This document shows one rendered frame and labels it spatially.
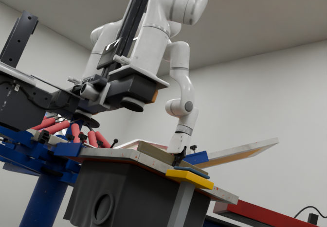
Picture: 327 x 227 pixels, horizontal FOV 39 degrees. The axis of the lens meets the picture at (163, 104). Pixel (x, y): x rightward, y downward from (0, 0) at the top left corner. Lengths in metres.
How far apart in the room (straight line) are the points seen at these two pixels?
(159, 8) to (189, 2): 0.09
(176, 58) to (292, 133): 2.59
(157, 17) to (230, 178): 3.52
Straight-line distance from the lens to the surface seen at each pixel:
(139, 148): 1.93
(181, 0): 1.47
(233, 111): 5.20
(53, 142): 2.50
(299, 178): 4.23
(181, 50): 2.04
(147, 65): 1.38
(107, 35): 1.84
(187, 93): 1.98
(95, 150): 2.05
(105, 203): 1.96
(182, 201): 1.67
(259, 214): 3.04
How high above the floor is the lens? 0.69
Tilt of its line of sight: 16 degrees up
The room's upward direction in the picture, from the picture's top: 19 degrees clockwise
